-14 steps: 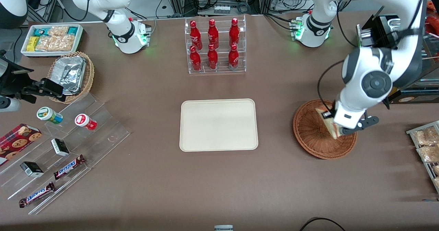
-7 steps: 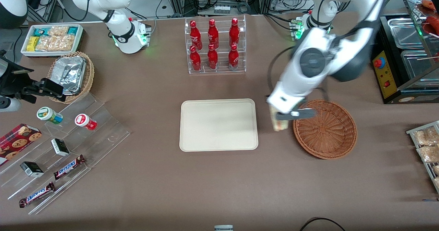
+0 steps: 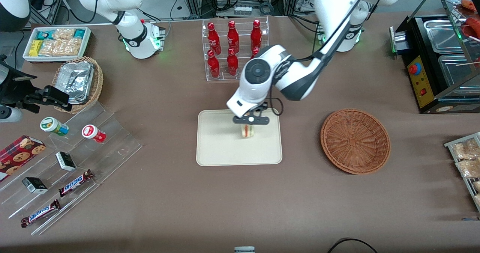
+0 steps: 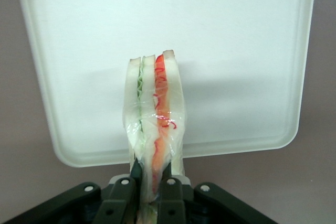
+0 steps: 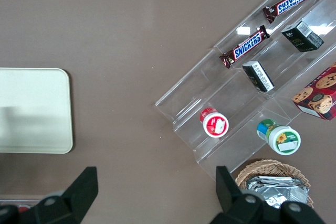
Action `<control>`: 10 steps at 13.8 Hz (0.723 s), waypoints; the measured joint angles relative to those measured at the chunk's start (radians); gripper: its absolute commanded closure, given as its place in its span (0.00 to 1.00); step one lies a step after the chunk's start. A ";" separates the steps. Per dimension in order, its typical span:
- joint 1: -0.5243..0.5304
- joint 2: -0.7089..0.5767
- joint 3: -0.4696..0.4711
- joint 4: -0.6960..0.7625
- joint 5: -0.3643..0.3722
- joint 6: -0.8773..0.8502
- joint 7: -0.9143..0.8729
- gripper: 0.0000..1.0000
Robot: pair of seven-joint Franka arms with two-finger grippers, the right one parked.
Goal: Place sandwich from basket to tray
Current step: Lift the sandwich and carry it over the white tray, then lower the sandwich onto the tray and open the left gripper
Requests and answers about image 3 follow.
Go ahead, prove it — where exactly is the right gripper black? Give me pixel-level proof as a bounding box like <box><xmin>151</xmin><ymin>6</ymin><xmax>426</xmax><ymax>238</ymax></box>
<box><xmin>0</xmin><ymin>75</ymin><xmax>72</xmax><ymax>114</ymax></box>

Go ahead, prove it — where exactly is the cream rectangular tray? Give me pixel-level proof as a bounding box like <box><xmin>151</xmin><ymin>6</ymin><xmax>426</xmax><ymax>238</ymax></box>
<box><xmin>196</xmin><ymin>110</ymin><xmax>283</xmax><ymax>167</ymax></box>

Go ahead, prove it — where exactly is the light wicker basket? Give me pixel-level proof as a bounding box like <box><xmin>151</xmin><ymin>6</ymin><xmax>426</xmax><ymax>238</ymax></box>
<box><xmin>52</xmin><ymin>56</ymin><xmax>104</xmax><ymax>114</ymax></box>

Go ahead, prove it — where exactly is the brown wicker basket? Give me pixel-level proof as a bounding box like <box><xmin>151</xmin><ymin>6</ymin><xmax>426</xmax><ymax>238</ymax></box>
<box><xmin>321</xmin><ymin>108</ymin><xmax>391</xmax><ymax>175</ymax></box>

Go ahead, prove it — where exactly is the green lidded sunflower cup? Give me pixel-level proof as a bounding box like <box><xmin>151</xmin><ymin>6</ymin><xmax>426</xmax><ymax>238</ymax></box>
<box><xmin>40</xmin><ymin>117</ymin><xmax>69</xmax><ymax>137</ymax></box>

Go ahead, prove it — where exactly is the silver foil wrapped pack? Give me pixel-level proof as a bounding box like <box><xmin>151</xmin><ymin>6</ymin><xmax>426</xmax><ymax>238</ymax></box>
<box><xmin>58</xmin><ymin>61</ymin><xmax>94</xmax><ymax>104</ymax></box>

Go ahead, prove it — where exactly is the white plastic crate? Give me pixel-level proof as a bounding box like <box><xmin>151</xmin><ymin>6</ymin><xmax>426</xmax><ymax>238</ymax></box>
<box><xmin>22</xmin><ymin>27</ymin><xmax>92</xmax><ymax>63</ymax></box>

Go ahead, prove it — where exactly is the clear acrylic bottle rack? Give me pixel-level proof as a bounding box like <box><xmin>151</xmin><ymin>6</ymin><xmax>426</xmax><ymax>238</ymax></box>
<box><xmin>201</xmin><ymin>17</ymin><xmax>270</xmax><ymax>82</ymax></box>

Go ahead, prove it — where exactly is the yellow snack pack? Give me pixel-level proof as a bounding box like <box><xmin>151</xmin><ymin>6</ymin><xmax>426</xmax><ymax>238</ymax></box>
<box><xmin>29</xmin><ymin>40</ymin><xmax>44</xmax><ymax>57</ymax></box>

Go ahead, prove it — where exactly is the clear bag of crackers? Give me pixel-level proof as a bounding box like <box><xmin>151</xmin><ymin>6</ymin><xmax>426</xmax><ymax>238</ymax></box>
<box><xmin>39</xmin><ymin>38</ymin><xmax>82</xmax><ymax>56</ymax></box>
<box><xmin>52</xmin><ymin>29</ymin><xmax>75</xmax><ymax>40</ymax></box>

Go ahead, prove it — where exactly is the red lidded yogurt cup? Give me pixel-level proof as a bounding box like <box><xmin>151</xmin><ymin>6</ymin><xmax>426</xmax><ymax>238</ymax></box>
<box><xmin>82</xmin><ymin>124</ymin><xmax>107</xmax><ymax>143</ymax></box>

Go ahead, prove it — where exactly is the red chocolate chip cookie box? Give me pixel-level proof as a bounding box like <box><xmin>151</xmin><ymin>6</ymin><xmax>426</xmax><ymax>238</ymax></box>
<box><xmin>0</xmin><ymin>135</ymin><xmax>46</xmax><ymax>182</ymax></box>

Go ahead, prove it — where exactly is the small black carton box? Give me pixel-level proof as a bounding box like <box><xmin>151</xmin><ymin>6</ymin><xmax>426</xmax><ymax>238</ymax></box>
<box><xmin>55</xmin><ymin>151</ymin><xmax>77</xmax><ymax>172</ymax></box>
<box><xmin>22</xmin><ymin>176</ymin><xmax>48</xmax><ymax>194</ymax></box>

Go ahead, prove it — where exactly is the clear acrylic stepped shelf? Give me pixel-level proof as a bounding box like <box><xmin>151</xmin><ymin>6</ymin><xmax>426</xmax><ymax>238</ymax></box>
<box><xmin>0</xmin><ymin>101</ymin><xmax>143</xmax><ymax>235</ymax></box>

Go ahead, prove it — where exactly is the Snickers chocolate bar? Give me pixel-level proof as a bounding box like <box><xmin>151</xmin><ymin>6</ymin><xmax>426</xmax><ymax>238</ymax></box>
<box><xmin>21</xmin><ymin>199</ymin><xmax>61</xmax><ymax>228</ymax></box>
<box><xmin>58</xmin><ymin>169</ymin><xmax>94</xmax><ymax>197</ymax></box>

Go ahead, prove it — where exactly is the black food warmer appliance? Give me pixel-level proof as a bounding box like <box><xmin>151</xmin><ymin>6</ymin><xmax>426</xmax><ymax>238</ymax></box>
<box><xmin>390</xmin><ymin>0</ymin><xmax>480</xmax><ymax>114</ymax></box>

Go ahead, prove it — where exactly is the steel food pan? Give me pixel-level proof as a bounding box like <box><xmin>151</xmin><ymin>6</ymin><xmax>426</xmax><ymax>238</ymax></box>
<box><xmin>424</xmin><ymin>20</ymin><xmax>465</xmax><ymax>54</ymax></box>
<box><xmin>438</xmin><ymin>54</ymin><xmax>480</xmax><ymax>89</ymax></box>

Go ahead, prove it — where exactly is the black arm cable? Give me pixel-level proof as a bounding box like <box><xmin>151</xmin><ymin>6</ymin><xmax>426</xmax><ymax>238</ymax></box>
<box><xmin>262</xmin><ymin>95</ymin><xmax>284</xmax><ymax>117</ymax></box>

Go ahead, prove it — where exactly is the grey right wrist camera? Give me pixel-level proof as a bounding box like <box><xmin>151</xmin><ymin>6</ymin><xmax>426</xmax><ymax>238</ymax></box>
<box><xmin>0</xmin><ymin>107</ymin><xmax>24</xmax><ymax>123</ymax></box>

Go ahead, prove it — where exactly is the black floor cable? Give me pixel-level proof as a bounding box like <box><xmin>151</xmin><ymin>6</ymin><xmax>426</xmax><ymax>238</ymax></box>
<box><xmin>327</xmin><ymin>238</ymin><xmax>379</xmax><ymax>253</ymax></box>

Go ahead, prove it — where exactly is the metal wire snack rack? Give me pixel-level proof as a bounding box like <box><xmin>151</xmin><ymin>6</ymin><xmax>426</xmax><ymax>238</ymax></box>
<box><xmin>444</xmin><ymin>132</ymin><xmax>480</xmax><ymax>212</ymax></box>

